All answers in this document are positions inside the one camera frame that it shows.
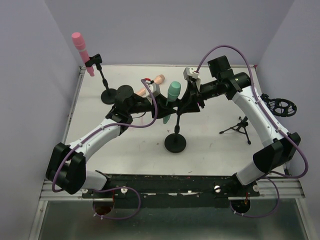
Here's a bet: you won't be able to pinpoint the teal toy microphone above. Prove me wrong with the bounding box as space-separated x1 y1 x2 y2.
162 81 182 125

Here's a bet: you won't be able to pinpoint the black round-base mic stand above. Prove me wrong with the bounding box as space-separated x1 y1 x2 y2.
84 54 117 105

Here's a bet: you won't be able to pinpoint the pink toy microphone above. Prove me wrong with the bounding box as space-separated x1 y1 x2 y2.
71 32 95 77

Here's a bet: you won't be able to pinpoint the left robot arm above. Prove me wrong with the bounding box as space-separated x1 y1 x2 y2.
45 79 181 195

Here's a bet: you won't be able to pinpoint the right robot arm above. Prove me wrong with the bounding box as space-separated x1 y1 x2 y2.
178 55 301 187

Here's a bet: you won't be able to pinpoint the black tripod mic stand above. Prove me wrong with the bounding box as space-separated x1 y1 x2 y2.
219 116 252 145

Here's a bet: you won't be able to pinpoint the peach toy microphone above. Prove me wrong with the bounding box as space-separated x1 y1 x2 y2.
136 74 166 97

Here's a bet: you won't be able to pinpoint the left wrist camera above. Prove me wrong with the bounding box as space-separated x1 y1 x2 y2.
145 83 161 104

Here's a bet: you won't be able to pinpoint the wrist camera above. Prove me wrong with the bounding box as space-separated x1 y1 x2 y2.
145 83 161 104
183 67 201 90

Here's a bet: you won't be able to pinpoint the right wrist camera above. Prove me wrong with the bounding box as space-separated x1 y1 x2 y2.
183 67 201 90

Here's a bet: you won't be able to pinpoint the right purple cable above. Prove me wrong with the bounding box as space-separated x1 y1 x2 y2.
196 44 310 218

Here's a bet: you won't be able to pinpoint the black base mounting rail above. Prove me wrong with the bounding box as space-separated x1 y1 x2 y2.
81 171 260 209

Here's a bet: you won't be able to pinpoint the black shock mount ring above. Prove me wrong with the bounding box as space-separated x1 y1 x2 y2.
261 93 298 118

